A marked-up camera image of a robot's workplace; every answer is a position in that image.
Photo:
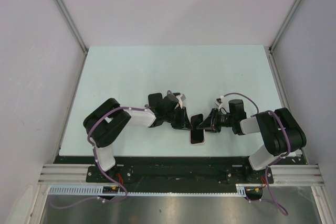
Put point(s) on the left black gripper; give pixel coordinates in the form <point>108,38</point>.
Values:
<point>184,123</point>

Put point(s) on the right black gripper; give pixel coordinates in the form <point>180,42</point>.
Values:
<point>210,123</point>

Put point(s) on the teal-edged black smartphone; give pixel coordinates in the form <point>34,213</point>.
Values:
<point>197,129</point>

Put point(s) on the pink phone case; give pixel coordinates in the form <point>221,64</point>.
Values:
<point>197,144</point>

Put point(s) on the black phone case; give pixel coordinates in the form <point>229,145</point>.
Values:
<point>154,99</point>

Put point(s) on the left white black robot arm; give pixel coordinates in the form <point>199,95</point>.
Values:
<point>105,123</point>

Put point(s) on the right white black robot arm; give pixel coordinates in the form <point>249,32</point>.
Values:
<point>280,132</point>

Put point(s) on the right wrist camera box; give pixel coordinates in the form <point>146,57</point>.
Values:
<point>219,102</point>

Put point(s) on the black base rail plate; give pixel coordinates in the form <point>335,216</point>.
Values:
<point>176,173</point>

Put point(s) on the white slotted cable duct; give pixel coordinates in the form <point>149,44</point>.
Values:
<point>105,190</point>

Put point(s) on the right aluminium frame post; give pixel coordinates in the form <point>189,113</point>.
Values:
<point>284,25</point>

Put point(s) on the aluminium frame post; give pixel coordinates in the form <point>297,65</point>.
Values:
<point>284,25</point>
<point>71,25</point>

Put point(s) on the left aluminium frame post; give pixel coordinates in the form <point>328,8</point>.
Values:
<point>71,25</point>

